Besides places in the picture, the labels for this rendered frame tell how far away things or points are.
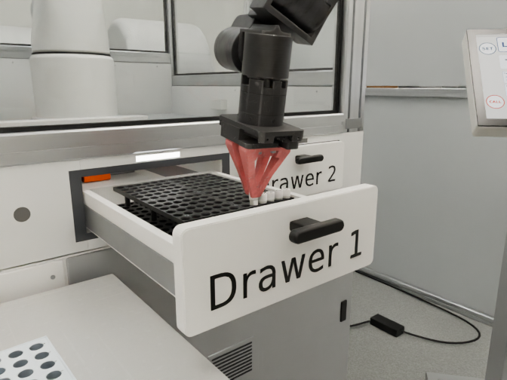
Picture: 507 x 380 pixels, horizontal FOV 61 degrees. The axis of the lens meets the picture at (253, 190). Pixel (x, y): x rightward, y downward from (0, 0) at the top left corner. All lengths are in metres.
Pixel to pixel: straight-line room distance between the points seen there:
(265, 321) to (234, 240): 0.60
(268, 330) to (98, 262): 0.45
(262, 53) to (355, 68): 0.57
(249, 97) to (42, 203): 0.35
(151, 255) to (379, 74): 1.99
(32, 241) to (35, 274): 0.05
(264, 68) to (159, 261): 0.25
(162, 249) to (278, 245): 0.13
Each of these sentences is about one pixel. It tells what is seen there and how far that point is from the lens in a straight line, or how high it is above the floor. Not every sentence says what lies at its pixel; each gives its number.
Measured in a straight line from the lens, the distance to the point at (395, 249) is 2.42.
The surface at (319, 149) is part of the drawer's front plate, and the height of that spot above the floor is 0.92.
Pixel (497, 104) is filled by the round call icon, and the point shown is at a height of 1.01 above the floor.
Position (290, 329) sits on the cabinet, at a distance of 1.08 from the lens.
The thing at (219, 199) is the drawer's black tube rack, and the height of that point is 0.90.
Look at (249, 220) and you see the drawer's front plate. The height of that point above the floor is 0.92.
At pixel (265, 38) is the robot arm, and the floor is 1.11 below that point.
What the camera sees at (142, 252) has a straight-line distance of 0.53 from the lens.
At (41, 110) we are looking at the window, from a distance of 0.70.
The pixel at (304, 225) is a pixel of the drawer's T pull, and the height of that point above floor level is 0.91.
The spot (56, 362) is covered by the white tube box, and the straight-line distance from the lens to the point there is 0.48.
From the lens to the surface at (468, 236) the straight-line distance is 2.21.
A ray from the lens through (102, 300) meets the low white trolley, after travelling 0.66.
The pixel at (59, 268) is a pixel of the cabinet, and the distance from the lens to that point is 0.73.
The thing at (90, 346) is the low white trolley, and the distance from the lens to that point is 0.56.
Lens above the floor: 1.05
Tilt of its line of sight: 14 degrees down
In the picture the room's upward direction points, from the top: straight up
